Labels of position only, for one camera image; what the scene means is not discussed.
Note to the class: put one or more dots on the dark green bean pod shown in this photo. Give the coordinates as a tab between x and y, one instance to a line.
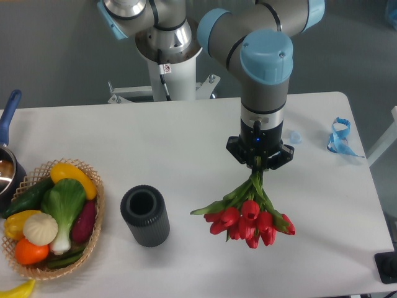
66	259

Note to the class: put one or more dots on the woven bamboo basket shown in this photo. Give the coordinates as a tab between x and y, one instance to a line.
42	271

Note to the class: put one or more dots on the blue ribbon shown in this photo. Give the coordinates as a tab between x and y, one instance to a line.
338	142

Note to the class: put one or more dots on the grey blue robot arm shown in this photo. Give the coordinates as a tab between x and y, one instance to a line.
255	47

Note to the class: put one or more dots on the red tulip bouquet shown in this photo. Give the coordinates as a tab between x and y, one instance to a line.
247	213

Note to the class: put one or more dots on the purple sweet potato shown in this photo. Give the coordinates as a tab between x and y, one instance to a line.
84	225

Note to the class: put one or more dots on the dark grey ribbed vase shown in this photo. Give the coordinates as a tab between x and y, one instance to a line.
144	211

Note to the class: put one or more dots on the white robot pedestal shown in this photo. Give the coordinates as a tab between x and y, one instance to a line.
171	58

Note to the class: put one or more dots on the black device at edge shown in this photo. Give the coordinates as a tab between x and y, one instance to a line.
386	266

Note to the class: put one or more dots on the yellow bell pepper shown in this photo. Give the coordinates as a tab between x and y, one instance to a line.
14	224

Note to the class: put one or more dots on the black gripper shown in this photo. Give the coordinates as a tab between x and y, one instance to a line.
249	142

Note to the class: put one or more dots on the yellow banana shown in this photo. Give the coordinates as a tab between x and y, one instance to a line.
22	291

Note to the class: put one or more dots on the blue handled saucepan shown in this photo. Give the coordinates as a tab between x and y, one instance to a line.
12	172

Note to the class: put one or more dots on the orange fruit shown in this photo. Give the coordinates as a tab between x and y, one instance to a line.
27	253

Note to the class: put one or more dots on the green cucumber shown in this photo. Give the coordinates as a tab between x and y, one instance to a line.
30	199

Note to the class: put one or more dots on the green bok choy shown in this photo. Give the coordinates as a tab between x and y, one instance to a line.
64	202

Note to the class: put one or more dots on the white steamed bun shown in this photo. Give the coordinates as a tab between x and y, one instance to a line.
40	229

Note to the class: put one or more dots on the clear plastic cap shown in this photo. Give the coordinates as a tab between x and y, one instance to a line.
295	137

